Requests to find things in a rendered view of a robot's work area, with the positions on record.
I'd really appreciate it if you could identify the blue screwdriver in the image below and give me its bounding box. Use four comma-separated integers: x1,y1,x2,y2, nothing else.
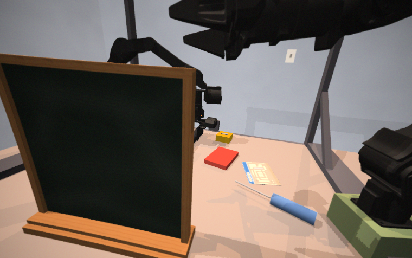
243,185,317,225

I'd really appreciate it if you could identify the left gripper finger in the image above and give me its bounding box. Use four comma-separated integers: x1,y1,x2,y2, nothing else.
183,29,225,59
169,0,231,33

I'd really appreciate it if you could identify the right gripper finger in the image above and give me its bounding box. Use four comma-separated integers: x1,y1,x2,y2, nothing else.
197,126,206,141

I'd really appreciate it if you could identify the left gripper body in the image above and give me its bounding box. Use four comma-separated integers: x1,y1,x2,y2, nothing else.
224,0,299,61

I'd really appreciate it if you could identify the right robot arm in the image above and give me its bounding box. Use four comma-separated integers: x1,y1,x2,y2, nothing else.
107,37,222,104

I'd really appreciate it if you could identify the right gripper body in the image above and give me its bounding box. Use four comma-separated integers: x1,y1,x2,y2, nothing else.
195,104,218,128

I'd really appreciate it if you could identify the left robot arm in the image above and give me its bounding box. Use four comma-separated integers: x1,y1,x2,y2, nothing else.
289,0,412,229

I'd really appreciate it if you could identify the red flat box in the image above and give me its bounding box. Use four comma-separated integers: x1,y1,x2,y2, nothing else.
204,147,239,170

